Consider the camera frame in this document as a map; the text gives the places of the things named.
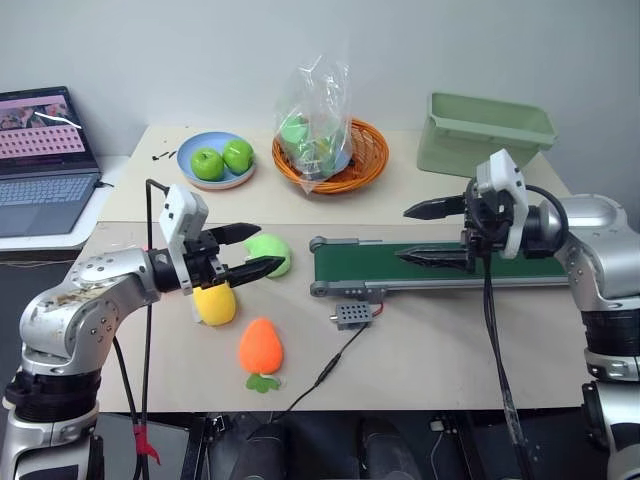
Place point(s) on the clear plastic bag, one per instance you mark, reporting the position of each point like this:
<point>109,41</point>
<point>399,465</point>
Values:
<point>312,125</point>

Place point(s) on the small black screws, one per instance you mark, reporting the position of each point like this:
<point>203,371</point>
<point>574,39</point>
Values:
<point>162,156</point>

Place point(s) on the green toy fruit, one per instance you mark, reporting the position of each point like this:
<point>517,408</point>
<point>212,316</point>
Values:
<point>267,250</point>

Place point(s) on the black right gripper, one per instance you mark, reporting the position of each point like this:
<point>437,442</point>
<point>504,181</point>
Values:
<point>475,235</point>

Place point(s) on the green apple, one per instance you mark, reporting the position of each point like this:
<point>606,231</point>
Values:
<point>238,156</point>
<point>206,165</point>

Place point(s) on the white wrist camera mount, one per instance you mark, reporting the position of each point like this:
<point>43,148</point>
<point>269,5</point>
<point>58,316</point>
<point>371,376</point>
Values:
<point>180,210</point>
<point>505,175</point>

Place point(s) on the gray open laptop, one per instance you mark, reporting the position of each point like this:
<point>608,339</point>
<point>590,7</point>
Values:
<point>40,195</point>

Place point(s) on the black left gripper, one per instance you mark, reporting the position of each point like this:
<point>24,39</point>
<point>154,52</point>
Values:
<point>202,260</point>

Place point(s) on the orange toy carrot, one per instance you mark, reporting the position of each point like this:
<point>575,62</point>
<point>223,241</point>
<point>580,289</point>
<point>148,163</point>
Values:
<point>261,347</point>

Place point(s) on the yellow toy fruit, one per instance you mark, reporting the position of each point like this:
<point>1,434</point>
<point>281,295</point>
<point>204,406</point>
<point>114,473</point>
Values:
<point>216,305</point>

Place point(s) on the orange woven basket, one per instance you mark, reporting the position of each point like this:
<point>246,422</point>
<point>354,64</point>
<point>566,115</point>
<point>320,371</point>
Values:
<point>370,155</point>

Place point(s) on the green conveyor belt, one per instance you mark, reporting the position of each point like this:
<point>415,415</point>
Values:
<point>360,265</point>

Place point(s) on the light green plastic bin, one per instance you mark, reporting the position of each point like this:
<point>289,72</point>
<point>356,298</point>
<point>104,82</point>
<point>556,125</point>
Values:
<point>475,130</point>

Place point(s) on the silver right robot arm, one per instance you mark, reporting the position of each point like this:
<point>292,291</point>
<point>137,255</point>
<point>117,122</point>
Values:
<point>600,240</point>

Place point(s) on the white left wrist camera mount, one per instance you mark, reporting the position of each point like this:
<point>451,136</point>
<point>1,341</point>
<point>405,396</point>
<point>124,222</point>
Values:
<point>180,210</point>

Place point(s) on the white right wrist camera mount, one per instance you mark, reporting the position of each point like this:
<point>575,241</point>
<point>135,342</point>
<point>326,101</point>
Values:
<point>505,175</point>

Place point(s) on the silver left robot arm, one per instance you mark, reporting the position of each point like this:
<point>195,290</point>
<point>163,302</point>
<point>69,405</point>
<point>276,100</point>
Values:
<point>100,280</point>

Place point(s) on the blue round plate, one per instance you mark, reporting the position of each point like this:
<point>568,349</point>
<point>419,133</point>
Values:
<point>190,150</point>

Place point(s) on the gray perforated control box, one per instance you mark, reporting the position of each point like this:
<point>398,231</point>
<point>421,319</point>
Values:
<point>352,315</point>

